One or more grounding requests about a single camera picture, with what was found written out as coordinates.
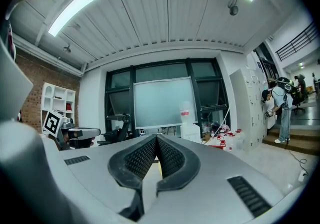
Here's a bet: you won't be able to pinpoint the clear water jug red label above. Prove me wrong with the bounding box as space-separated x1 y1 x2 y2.
179 101 198 140

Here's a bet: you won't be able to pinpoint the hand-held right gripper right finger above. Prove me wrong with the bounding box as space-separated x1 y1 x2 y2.
156 134 201 198

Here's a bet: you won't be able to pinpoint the wooden stairs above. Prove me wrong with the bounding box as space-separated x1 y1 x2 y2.
261 124 320 156

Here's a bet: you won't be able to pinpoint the white shelf unit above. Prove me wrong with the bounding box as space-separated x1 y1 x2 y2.
40 82 77 133

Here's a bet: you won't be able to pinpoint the black dome security camera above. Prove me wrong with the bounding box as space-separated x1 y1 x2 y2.
227 0 240 16

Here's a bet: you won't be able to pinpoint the rolling whiteboard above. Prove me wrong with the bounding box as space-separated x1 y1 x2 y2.
132 76 199 130

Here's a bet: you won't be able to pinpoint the white locker cabinet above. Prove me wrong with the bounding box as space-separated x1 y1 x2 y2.
229 67 270 153

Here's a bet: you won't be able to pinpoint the group of red-capped bottles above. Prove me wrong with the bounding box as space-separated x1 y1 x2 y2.
208 128 245 153

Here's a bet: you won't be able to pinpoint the black floor cable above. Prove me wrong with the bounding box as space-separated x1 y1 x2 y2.
286 140 309 176

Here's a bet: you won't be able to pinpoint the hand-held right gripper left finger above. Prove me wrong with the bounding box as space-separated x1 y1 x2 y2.
107 134 158 222

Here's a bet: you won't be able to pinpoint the person's white shirt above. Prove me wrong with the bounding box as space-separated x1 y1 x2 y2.
0 35 35 122

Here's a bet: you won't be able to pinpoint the black framed window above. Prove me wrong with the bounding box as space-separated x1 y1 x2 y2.
104 57 230 141

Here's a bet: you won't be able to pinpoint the black office chair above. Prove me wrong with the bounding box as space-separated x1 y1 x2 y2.
96 112 132 147

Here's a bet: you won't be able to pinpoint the black metal railing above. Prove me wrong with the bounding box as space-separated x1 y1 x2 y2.
275 21 320 62

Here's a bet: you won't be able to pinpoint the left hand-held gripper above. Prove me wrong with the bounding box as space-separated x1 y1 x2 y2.
42 110 101 151

